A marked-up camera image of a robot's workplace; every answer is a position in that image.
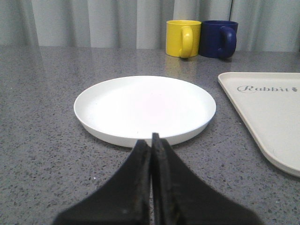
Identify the dark blue mug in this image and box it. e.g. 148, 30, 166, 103
199, 20, 238, 59

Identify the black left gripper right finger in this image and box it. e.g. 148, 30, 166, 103
151, 133, 261, 225

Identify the white round plate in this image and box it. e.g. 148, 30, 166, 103
74, 76, 216, 147

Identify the yellow mug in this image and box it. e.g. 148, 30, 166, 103
165, 20, 202, 59

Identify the cream rabbit serving tray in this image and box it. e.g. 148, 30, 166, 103
218, 72, 300, 177

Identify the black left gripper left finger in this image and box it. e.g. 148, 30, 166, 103
54, 140, 151, 225

